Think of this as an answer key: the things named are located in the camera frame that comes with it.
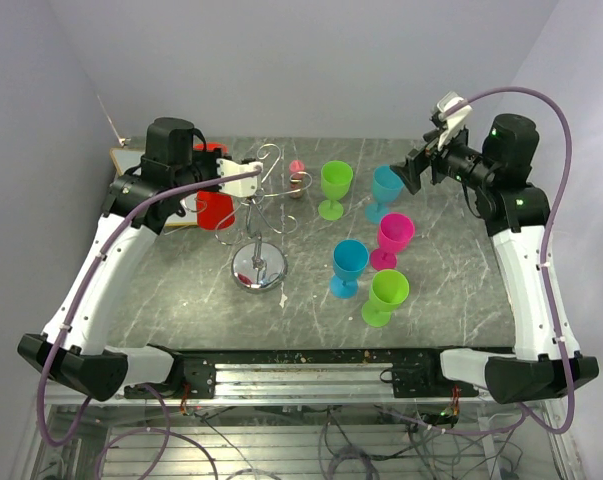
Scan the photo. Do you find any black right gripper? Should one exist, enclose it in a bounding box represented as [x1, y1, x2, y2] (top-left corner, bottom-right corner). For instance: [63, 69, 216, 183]
[391, 121, 497, 193]

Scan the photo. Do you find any red wine glass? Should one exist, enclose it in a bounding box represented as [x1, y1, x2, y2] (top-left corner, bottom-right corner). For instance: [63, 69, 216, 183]
[194, 143, 234, 230]

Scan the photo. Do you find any magenta wine glass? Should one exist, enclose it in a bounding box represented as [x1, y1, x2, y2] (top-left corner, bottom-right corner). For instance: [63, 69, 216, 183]
[370, 212, 416, 271]

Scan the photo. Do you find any blue wine glass front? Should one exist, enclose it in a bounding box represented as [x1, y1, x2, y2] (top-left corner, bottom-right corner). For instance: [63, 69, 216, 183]
[329, 239, 369, 299]

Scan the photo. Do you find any blue wine glass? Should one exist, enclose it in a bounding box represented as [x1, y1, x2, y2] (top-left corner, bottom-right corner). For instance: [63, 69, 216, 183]
[329, 239, 369, 299]
[365, 165, 404, 224]

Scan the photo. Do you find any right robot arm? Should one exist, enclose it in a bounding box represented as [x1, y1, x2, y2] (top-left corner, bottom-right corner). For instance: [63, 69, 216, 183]
[391, 113, 599, 404]

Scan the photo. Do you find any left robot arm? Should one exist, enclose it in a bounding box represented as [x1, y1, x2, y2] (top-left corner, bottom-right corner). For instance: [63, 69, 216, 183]
[17, 117, 217, 401]

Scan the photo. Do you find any blue wine glass back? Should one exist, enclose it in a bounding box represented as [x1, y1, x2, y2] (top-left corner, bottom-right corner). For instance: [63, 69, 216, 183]
[365, 165, 404, 224]

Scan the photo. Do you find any green wine glass back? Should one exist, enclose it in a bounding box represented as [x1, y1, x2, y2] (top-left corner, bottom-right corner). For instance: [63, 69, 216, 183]
[318, 160, 354, 221]

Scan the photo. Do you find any green wine glass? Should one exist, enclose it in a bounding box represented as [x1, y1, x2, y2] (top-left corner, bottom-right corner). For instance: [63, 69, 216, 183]
[361, 269, 410, 328]
[318, 160, 354, 221]

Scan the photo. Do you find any chrome wine glass rack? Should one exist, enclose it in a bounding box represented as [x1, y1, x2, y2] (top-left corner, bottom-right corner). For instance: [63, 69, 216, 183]
[206, 170, 312, 293]

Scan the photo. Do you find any green wine glass front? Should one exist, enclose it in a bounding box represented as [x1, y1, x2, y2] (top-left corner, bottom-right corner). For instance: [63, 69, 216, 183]
[361, 269, 410, 328]

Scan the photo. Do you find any yellow-framed whiteboard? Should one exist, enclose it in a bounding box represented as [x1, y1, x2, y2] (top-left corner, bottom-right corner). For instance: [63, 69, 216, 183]
[109, 146, 202, 229]

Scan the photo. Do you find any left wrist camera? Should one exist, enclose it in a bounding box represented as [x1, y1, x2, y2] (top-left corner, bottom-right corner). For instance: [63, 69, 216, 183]
[217, 158, 263, 198]

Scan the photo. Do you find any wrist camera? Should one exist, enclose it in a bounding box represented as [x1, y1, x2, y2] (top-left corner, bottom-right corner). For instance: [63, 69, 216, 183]
[217, 158, 263, 198]
[432, 91, 473, 151]

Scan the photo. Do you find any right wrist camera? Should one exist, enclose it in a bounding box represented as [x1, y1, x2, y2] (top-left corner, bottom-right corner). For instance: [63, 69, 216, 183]
[432, 91, 473, 151]

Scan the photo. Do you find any aluminium mounting rail frame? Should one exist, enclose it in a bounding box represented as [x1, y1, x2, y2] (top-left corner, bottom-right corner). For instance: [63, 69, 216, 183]
[10, 344, 582, 480]

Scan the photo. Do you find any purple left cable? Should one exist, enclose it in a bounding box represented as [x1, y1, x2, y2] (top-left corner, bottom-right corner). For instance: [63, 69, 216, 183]
[36, 167, 262, 480]

